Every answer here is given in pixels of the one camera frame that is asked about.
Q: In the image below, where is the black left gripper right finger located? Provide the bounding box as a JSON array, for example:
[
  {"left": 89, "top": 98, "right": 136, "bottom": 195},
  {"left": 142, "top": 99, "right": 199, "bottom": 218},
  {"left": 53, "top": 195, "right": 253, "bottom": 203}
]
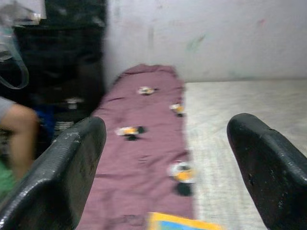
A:
[{"left": 226, "top": 113, "right": 307, "bottom": 230}]

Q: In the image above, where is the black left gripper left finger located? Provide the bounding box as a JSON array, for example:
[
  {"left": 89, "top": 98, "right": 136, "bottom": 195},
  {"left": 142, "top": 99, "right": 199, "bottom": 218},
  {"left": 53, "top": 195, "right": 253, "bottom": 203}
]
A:
[{"left": 0, "top": 116, "right": 107, "bottom": 230}]

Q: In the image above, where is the yellow blue picture book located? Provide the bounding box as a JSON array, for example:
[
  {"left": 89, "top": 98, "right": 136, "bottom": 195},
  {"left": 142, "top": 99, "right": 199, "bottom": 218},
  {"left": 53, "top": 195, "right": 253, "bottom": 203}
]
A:
[{"left": 146, "top": 212, "right": 224, "bottom": 230}]

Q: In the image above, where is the green cloth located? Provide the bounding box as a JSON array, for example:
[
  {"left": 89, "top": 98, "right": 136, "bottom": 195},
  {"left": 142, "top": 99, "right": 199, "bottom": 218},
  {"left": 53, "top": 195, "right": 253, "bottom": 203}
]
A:
[{"left": 0, "top": 162, "right": 17, "bottom": 199}]

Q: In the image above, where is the person bare leg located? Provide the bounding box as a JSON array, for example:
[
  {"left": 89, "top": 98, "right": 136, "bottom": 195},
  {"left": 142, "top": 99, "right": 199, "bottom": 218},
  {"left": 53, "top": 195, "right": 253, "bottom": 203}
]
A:
[{"left": 0, "top": 95, "right": 40, "bottom": 183}]

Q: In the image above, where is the cream quilted mattress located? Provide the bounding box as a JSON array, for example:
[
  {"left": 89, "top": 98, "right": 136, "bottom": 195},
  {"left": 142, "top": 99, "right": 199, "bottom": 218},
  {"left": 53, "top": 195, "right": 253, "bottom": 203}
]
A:
[{"left": 184, "top": 80, "right": 307, "bottom": 230}]

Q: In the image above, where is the clear plastic bag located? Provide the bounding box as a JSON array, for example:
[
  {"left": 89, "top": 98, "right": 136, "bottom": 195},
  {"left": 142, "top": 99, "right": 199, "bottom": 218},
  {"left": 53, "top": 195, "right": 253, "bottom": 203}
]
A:
[{"left": 0, "top": 4, "right": 29, "bottom": 91}]

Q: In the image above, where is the black furniture unit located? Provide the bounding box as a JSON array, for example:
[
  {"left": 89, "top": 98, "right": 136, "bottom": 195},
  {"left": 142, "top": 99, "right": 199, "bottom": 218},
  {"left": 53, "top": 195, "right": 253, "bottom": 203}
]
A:
[{"left": 0, "top": 0, "right": 107, "bottom": 144}]

